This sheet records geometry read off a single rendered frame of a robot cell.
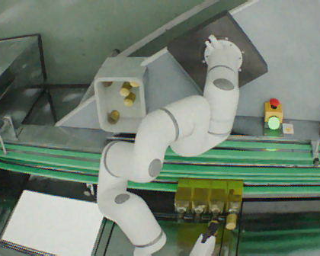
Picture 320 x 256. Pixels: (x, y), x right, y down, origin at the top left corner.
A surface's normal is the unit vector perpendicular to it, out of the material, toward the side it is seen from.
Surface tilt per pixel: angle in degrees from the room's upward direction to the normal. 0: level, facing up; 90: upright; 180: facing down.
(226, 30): 1
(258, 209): 90
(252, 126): 90
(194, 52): 1
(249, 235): 90
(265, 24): 0
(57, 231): 90
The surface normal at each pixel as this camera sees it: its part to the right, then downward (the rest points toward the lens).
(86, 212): -0.06, -0.81
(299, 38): -0.17, 0.58
